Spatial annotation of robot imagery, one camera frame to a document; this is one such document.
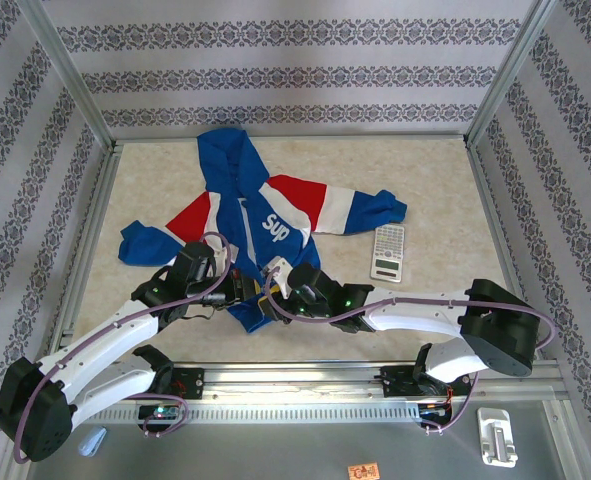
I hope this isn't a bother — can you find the aluminium cross rail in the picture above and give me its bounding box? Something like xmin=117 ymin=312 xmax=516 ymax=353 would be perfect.
xmin=112 ymin=130 xmax=471 ymax=146

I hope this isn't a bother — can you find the aluminium frame post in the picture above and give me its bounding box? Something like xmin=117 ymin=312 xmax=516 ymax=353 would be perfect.
xmin=17 ymin=0 xmax=119 ymax=151
xmin=464 ymin=0 xmax=564 ymax=149

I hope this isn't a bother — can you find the white scientific calculator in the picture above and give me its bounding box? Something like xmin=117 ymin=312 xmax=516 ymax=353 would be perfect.
xmin=369 ymin=223 xmax=406 ymax=284

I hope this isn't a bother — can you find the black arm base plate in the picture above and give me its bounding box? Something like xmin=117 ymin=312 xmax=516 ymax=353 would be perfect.
xmin=169 ymin=367 xmax=205 ymax=400
xmin=380 ymin=364 xmax=471 ymax=399

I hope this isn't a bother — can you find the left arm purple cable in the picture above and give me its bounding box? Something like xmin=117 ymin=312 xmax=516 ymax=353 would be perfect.
xmin=13 ymin=230 xmax=234 ymax=466

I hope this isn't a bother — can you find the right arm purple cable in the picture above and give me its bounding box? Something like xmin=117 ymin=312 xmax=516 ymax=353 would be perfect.
xmin=263 ymin=264 xmax=559 ymax=436

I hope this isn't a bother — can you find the light blue plastic object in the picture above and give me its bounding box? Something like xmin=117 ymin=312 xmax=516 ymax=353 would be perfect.
xmin=77 ymin=425 xmax=109 ymax=457

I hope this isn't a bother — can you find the white plastic holder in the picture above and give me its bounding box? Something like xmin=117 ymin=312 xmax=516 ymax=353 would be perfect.
xmin=476 ymin=407 xmax=520 ymax=469

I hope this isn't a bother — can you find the slotted grey cable duct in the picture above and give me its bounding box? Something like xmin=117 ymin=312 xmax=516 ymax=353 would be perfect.
xmin=94 ymin=403 xmax=422 ymax=425

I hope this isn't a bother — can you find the aluminium side rail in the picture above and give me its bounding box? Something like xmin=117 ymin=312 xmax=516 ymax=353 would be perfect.
xmin=467 ymin=142 xmax=546 ymax=360
xmin=49 ymin=142 xmax=124 ymax=351

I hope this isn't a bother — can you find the blue red white zip jacket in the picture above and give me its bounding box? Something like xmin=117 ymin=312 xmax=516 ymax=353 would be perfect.
xmin=117 ymin=128 xmax=408 ymax=335

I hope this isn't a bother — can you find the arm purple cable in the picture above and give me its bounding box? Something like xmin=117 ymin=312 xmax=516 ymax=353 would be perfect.
xmin=263 ymin=264 xmax=559 ymax=436
xmin=13 ymin=230 xmax=234 ymax=466

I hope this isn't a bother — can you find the grey metal plate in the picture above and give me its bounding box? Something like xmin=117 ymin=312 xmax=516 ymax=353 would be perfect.
xmin=24 ymin=399 xmax=581 ymax=480

